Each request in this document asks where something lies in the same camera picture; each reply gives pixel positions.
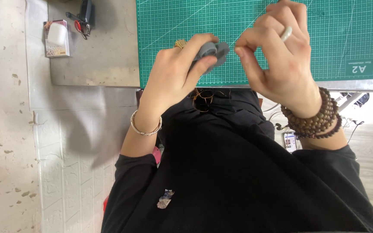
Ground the person's left hand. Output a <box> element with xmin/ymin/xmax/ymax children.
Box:
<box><xmin>137</xmin><ymin>33</ymin><xmax>221</xmax><ymax>118</ymax></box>

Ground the person's right hand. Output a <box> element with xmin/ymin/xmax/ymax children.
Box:
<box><xmin>234</xmin><ymin>0</ymin><xmax>323</xmax><ymax>119</ymax></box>

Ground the grey plastic part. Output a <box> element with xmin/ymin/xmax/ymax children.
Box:
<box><xmin>190</xmin><ymin>41</ymin><xmax>231</xmax><ymax>75</ymax></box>

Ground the green cutting mat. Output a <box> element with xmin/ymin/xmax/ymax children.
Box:
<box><xmin>136</xmin><ymin>0</ymin><xmax>373</xmax><ymax>89</ymax></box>

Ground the smartphone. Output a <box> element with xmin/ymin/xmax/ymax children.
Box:
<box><xmin>283</xmin><ymin>132</ymin><xmax>299</xmax><ymax>153</ymax></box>

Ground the white stand leg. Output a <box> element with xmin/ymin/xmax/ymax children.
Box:
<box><xmin>337</xmin><ymin>92</ymin><xmax>370</xmax><ymax>112</ymax></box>

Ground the pink object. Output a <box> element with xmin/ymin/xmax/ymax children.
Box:
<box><xmin>152</xmin><ymin>146</ymin><xmax>162</xmax><ymax>165</ymax></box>

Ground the black key fob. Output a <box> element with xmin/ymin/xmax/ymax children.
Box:
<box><xmin>65</xmin><ymin>0</ymin><xmax>93</xmax><ymax>24</ymax></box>

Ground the person's black clothing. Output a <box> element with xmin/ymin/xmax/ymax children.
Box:
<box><xmin>101</xmin><ymin>88</ymin><xmax>373</xmax><ymax>233</ymax></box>

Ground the small printed cardboard box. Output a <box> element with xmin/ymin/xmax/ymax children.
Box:
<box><xmin>43</xmin><ymin>19</ymin><xmax>71</xmax><ymax>58</ymax></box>

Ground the white earbud case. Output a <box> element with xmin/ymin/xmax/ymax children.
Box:
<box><xmin>47</xmin><ymin>22</ymin><xmax>68</xmax><ymax>46</ymax></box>

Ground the white finger ring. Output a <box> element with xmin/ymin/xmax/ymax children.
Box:
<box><xmin>280</xmin><ymin>26</ymin><xmax>293</xmax><ymax>42</ymax></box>

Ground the bundle of copper wire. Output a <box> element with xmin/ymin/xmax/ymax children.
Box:
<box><xmin>189</xmin><ymin>88</ymin><xmax>230</xmax><ymax>113</ymax></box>

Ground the brown wooden bead bracelet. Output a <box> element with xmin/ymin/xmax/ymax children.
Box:
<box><xmin>280</xmin><ymin>86</ymin><xmax>343</xmax><ymax>140</ymax></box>

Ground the gold bangle bracelet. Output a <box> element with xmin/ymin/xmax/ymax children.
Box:
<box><xmin>130</xmin><ymin>109</ymin><xmax>163</xmax><ymax>137</ymax></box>

